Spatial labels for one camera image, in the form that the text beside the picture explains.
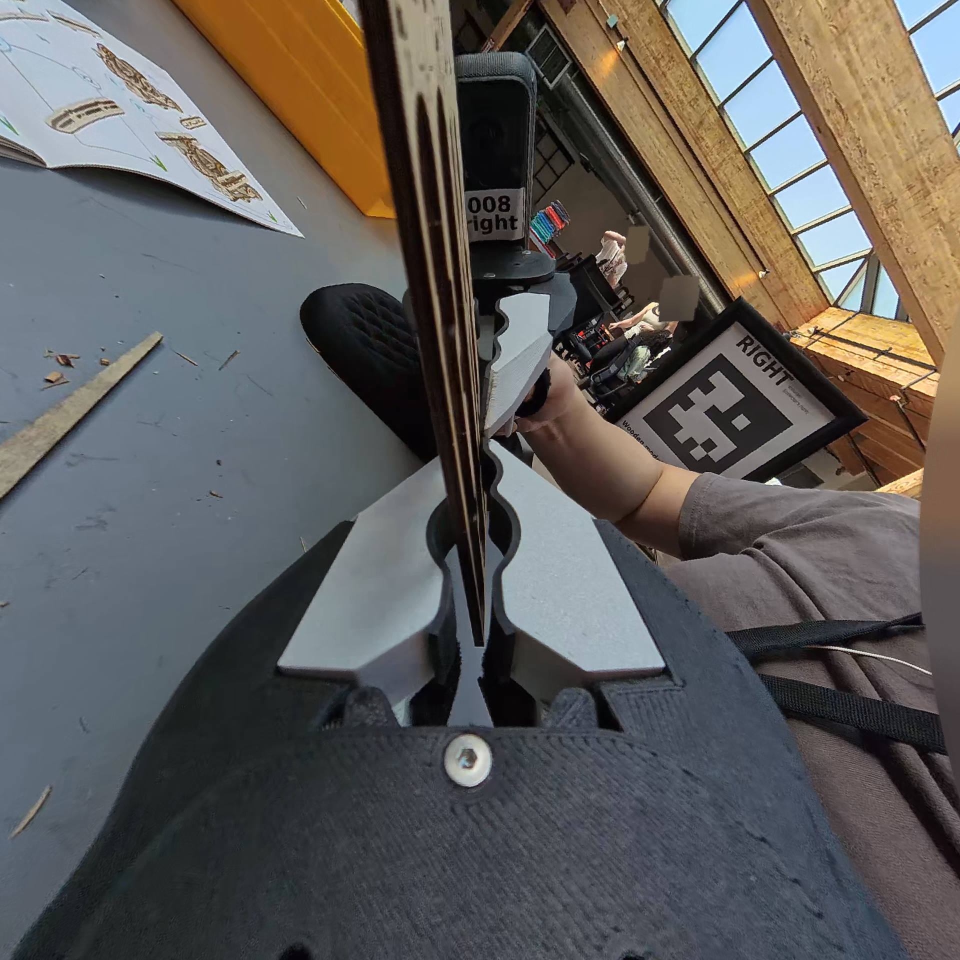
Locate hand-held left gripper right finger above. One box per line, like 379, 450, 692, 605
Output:
483, 438, 667, 725

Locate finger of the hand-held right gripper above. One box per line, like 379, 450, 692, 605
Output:
477, 291, 556, 441

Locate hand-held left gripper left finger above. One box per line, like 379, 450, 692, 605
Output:
277, 459, 455, 725

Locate laser-cut wooden parts sheet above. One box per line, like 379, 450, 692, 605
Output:
356, 0, 492, 648

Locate person's right forearm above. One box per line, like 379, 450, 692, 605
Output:
528, 408, 702, 560

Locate person's right hand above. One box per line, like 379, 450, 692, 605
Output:
516, 352, 595, 436

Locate black quilted cushion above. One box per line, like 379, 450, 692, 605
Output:
300, 282, 537, 470

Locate framed right marker sign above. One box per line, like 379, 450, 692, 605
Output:
603, 296, 870, 483

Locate yellow storage bin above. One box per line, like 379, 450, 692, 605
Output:
171, 0, 397, 220

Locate tapered wooden stick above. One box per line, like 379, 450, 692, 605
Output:
0, 331, 165, 500

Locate scattered wood chips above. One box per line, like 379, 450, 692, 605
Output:
41, 346, 241, 391

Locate thin wood sliver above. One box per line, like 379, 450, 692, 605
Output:
9, 785, 54, 840

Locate printed instruction booklet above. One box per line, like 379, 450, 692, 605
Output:
0, 0, 305, 240

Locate wall air vent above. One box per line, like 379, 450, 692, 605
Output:
523, 28, 575, 85

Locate black webbing strap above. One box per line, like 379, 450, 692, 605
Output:
726, 612, 925, 655
757, 672, 948, 755

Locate thin white cable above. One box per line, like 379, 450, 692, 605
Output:
806, 643, 935, 676

